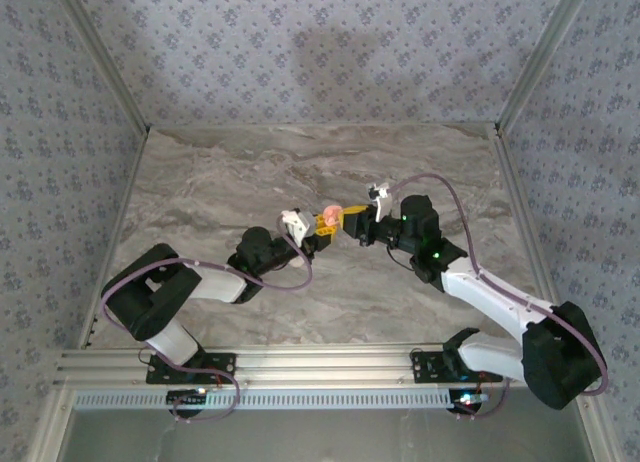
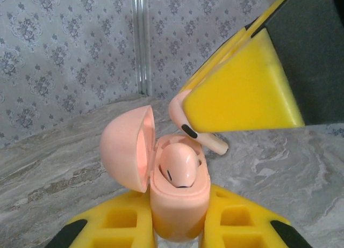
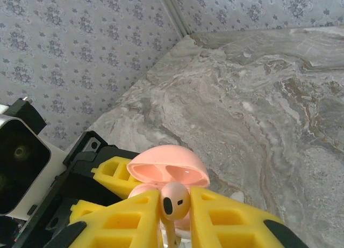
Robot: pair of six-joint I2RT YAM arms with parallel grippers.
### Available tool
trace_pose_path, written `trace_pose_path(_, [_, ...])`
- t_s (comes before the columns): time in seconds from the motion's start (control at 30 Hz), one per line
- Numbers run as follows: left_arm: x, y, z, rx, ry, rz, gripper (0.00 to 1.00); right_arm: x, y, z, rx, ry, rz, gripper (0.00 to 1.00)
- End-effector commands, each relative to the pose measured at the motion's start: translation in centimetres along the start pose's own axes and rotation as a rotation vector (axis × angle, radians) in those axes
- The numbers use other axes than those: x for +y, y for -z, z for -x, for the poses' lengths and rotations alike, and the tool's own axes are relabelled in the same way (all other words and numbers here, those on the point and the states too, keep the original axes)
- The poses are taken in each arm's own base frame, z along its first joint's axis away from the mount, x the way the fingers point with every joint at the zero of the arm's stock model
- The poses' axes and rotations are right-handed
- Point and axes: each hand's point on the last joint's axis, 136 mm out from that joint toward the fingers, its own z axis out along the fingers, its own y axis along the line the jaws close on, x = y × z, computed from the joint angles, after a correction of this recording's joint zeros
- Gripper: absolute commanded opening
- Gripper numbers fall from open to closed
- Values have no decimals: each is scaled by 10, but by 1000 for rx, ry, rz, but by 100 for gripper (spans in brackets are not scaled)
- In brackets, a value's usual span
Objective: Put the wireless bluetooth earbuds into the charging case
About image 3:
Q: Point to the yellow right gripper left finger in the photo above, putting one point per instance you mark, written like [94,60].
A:
[145,205]

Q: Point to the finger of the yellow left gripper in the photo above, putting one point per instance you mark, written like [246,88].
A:
[118,183]
[83,209]

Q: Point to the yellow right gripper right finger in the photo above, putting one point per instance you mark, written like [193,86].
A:
[200,218]

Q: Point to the pink earbud charging case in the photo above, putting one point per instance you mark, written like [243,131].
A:
[166,156]

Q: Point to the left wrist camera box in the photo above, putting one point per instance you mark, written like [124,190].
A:
[27,130]

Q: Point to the aluminium corner post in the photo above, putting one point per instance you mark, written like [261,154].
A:
[174,11]

